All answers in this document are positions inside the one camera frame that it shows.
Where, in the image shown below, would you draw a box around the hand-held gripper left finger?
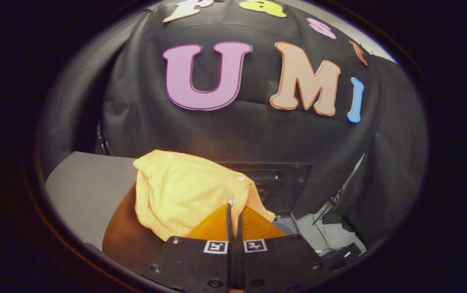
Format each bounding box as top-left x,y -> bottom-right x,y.
140,203 -> 236,292

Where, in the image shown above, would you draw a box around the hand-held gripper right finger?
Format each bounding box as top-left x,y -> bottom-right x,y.
235,206 -> 332,292

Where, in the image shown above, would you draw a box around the orange shirt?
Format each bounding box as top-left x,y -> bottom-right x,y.
102,149 -> 277,270

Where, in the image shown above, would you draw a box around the black box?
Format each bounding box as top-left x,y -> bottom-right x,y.
322,242 -> 363,270

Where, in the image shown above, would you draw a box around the beige and black cabinet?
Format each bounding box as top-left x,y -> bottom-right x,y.
45,151 -> 138,252

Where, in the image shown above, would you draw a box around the black backdrop cloth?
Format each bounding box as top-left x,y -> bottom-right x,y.
40,0 -> 428,249

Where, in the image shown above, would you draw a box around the metal backdrop stand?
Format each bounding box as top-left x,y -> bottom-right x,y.
96,123 -> 110,156

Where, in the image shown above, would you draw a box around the black floor cables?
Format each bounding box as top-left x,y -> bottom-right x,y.
311,195 -> 340,255

